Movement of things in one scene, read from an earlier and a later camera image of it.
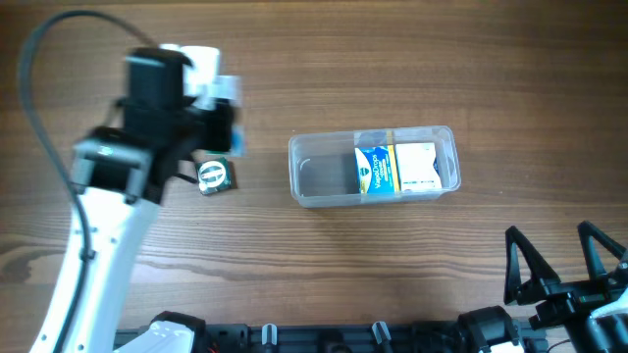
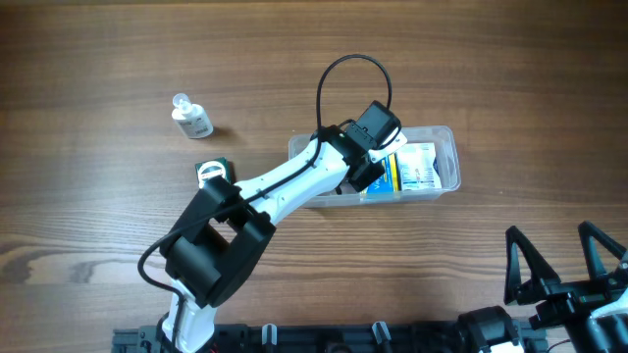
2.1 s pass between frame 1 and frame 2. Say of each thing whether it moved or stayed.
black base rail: stayed
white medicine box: stayed
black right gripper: stayed
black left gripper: moved
